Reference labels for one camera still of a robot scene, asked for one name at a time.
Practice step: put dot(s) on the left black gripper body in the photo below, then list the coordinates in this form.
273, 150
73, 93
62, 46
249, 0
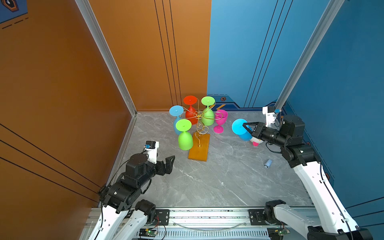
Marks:
159, 168

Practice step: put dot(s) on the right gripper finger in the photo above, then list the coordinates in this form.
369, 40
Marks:
250, 125
251, 130

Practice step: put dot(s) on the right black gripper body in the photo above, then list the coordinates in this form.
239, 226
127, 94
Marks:
268, 135

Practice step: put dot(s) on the pink wine glass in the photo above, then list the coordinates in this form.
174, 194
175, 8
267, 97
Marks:
221, 118

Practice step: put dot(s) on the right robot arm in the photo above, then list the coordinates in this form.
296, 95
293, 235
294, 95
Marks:
335, 223

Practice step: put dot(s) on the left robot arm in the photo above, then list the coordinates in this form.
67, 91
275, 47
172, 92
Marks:
118, 198

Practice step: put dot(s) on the front green wine glass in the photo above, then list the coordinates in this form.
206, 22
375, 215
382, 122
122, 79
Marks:
185, 139

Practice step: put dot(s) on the green wine glass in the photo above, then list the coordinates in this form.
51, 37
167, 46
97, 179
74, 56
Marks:
208, 116
185, 139

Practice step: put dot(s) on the wooden rack base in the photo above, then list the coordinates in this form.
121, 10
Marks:
199, 151

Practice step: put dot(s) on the back green wine glass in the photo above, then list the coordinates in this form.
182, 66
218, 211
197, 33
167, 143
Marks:
208, 116

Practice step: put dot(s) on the light blue wine glass left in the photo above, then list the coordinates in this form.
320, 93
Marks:
176, 111

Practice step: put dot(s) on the red wine glass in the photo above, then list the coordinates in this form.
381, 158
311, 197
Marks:
190, 112

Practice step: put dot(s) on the white pink plush toy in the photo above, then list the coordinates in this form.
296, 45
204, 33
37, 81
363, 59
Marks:
256, 142

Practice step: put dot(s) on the small blue grey clip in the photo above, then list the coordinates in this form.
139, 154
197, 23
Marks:
268, 164

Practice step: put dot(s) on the left circuit board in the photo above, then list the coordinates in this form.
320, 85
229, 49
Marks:
148, 233

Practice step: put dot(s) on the circuit board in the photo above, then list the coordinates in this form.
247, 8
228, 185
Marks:
278, 234
148, 233

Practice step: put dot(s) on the right circuit board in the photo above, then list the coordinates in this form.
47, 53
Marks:
278, 234

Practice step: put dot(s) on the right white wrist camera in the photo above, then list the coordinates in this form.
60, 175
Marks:
271, 114

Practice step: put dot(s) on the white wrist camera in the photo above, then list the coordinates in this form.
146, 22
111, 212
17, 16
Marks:
271, 114
151, 148

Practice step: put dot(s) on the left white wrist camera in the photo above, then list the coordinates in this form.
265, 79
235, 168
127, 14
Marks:
151, 148

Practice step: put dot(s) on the gold wire glass rack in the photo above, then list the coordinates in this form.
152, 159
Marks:
200, 113

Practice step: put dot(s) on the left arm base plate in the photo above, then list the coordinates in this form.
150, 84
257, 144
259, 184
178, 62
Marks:
163, 214

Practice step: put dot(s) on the aluminium front rail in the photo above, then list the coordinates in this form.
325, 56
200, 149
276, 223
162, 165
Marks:
225, 224

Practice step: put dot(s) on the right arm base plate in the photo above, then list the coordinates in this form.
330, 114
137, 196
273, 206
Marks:
259, 217

